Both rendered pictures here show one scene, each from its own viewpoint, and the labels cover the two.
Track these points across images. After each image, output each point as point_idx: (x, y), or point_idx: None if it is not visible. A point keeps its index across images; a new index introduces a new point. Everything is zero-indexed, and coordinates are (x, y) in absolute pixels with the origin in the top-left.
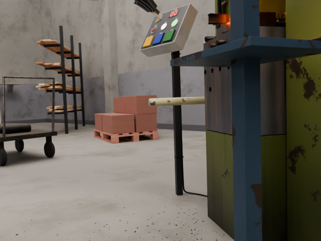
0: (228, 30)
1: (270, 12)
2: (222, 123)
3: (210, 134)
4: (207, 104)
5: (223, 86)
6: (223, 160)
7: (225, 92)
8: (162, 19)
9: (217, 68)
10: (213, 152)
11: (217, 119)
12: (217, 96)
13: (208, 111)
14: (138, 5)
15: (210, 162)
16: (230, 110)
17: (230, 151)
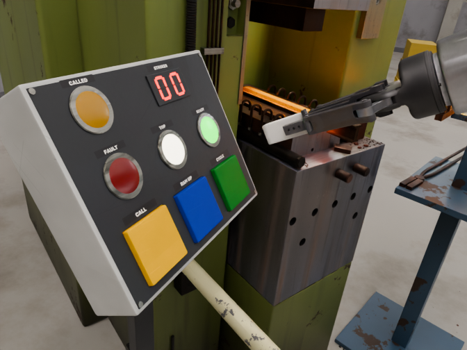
0: (323, 139)
1: None
2: (322, 269)
3: (288, 302)
4: (289, 267)
5: (336, 224)
6: (313, 308)
7: (338, 229)
8: (126, 112)
9: (328, 205)
10: (290, 319)
11: (311, 272)
12: (319, 242)
13: (291, 274)
14: (355, 123)
15: (279, 337)
16: (342, 245)
17: (329, 289)
